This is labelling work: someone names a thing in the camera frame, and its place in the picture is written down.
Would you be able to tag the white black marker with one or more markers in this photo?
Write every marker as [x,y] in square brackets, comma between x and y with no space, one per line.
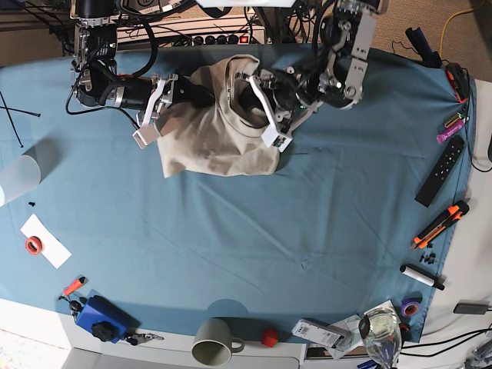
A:
[421,276]

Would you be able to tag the black power strip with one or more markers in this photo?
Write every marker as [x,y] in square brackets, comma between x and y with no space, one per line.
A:
[222,39]

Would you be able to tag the blue table cloth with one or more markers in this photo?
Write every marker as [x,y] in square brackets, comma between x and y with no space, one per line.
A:
[323,237]

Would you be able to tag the small red cube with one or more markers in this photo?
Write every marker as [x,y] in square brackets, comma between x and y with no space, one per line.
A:
[269,337]

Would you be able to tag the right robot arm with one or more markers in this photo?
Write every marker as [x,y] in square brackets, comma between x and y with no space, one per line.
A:
[97,84]

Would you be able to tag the beige T-shirt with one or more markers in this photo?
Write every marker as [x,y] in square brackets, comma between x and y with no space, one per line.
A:
[223,139]

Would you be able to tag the clear wine glass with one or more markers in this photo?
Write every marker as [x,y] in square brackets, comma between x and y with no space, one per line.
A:
[381,336]

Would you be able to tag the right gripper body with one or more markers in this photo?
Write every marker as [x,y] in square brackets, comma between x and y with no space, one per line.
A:
[135,92]

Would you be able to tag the blue box with knob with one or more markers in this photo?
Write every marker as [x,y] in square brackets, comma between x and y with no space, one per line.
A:
[103,320]

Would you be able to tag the orange small pen tool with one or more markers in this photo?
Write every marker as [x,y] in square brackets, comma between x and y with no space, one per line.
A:
[73,287]

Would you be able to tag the purple tape roll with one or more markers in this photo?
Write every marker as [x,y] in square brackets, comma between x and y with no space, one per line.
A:
[410,306]

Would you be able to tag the red tape roll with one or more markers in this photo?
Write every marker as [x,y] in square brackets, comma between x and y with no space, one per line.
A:
[34,245]

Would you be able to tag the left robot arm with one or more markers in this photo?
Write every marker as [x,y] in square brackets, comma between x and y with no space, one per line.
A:
[334,74]

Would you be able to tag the white barcode package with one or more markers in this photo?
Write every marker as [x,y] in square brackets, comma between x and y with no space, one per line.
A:
[327,336]

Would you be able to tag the frosted plastic cup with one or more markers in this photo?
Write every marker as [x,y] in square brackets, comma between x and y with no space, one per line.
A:
[19,178]

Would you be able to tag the metal keys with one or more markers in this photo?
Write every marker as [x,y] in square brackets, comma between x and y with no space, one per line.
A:
[136,338]

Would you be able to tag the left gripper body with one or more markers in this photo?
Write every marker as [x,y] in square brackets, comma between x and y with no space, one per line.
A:
[285,92]

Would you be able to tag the orange black wire stripper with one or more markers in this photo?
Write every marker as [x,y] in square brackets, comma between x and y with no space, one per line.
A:
[458,81]

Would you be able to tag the orange black utility knife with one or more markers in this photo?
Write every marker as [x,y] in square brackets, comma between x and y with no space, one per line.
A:
[441,223]

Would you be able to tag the grey ceramic mug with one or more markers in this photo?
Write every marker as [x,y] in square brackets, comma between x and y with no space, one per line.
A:
[214,344]

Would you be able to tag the black adapter on table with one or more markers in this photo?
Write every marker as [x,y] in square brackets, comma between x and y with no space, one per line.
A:
[471,308]

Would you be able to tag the black remote control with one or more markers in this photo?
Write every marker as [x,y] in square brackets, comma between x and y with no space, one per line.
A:
[442,169]

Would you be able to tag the white paper sheet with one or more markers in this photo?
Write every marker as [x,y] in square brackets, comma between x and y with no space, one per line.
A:
[54,251]

